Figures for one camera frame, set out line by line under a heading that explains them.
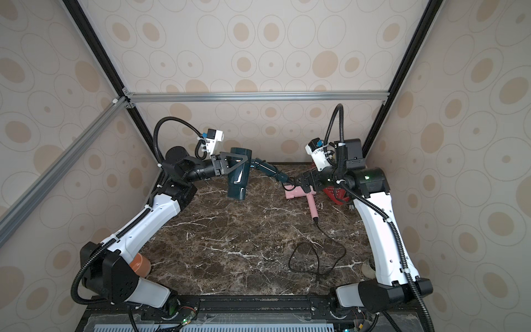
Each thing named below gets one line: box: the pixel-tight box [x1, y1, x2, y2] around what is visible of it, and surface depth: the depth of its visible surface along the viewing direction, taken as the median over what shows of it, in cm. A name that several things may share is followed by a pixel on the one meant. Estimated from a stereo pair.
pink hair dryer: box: [284, 184, 319, 220], surface depth 104 cm
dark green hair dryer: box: [227, 147, 290, 200], surface depth 63 cm
